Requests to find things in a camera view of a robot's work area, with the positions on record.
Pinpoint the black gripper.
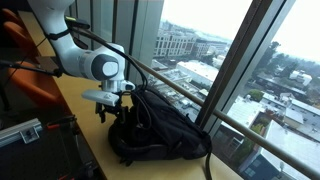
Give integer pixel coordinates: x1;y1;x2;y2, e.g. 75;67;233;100
95;101;130;125

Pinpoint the black North Face backpack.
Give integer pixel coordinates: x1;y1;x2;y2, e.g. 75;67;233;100
107;86;214;180

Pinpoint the large orange chair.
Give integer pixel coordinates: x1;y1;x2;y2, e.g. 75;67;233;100
7;60;65;108

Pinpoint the grey metal window handrail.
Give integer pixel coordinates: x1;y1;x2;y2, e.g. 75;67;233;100
128;55;320;180

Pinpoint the small orange chair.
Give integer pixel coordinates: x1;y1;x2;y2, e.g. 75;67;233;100
2;20;38;58

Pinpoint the dark window mullion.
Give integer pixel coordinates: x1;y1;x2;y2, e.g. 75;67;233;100
194;0;296;145

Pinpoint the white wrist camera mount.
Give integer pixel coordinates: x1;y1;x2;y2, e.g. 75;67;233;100
81;88;121;108

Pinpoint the red-handled black clamp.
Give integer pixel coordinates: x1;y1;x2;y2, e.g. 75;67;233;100
45;114;78;135

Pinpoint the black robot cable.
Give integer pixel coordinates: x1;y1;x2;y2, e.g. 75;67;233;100
70;25;153;131

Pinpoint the aluminium extrusion rail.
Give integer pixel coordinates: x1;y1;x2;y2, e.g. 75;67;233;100
0;117;44;148

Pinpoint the black stereo camera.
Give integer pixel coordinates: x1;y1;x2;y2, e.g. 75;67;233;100
64;15;91;31

